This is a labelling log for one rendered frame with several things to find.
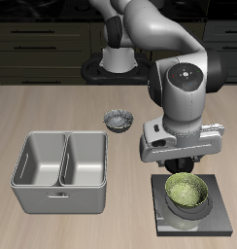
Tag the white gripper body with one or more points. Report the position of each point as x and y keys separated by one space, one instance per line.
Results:
x=188 y=146

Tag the black kitchen countertop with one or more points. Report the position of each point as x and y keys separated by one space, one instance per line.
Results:
x=33 y=9

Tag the white two-bin basket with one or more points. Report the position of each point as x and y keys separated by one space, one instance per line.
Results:
x=75 y=197

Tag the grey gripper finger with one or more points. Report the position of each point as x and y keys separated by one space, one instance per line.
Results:
x=162 y=163
x=196 y=159

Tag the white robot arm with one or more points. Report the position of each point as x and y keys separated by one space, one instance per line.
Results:
x=156 y=29

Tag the green bowl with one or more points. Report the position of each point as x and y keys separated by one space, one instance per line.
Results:
x=186 y=191

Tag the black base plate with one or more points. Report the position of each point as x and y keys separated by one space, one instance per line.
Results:
x=91 y=73

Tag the dark grey stove plate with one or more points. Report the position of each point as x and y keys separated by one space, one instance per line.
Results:
x=217 y=214

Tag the grey bowl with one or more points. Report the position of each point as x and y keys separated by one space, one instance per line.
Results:
x=118 y=120

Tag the dark kitchen cupboards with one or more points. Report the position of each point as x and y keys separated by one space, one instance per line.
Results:
x=42 y=61

